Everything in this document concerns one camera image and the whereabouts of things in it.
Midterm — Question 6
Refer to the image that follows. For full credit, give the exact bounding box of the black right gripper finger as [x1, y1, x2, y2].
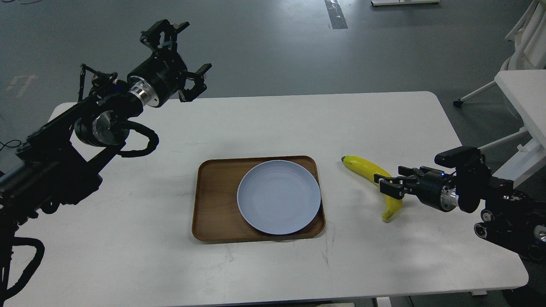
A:
[398, 166, 433, 180]
[374, 174, 420, 200]

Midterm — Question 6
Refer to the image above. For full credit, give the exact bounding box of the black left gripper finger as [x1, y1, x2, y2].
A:
[177, 64, 212, 103]
[140, 19, 190, 58]

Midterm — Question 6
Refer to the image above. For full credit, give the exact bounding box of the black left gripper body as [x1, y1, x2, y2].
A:
[127, 55, 187, 107]

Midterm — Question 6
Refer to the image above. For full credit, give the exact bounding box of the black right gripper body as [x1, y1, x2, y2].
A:
[414, 168, 459, 212]

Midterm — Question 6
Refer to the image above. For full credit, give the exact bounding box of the yellow banana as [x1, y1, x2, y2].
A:
[341, 155, 403, 222]

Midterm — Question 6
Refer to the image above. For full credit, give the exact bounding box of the light blue round plate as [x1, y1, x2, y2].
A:
[236, 160, 322, 235]

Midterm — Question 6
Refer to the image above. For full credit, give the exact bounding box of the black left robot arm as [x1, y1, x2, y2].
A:
[0, 20, 212, 304]

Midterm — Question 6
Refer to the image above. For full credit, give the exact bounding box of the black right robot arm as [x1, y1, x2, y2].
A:
[374, 146, 546, 261]

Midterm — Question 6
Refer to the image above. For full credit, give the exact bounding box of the brown wooden tray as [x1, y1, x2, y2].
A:
[192, 155, 326, 243]

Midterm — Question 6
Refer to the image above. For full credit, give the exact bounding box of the white side table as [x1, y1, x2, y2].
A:
[494, 70, 546, 147]

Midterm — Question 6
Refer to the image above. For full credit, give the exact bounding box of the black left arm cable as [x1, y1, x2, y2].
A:
[112, 121, 160, 158]

